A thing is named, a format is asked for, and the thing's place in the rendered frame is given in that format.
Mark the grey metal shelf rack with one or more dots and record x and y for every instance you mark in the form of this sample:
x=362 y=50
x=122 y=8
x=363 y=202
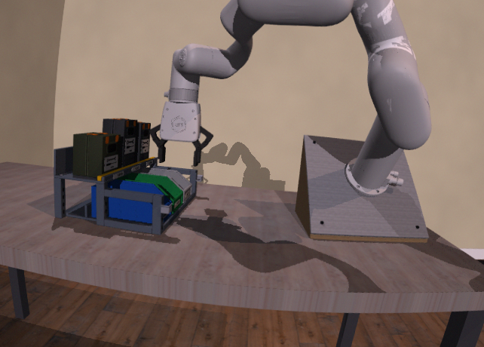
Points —
x=63 y=170

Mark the green bin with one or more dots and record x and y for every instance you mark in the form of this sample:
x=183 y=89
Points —
x=163 y=183

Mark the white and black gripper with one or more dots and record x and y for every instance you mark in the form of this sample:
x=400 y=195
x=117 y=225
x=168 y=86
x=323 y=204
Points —
x=181 y=120

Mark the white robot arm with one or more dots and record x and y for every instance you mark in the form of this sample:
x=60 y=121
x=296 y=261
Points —
x=393 y=81

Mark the orange flat bar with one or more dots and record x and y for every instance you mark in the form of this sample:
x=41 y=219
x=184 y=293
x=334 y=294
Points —
x=99 y=178

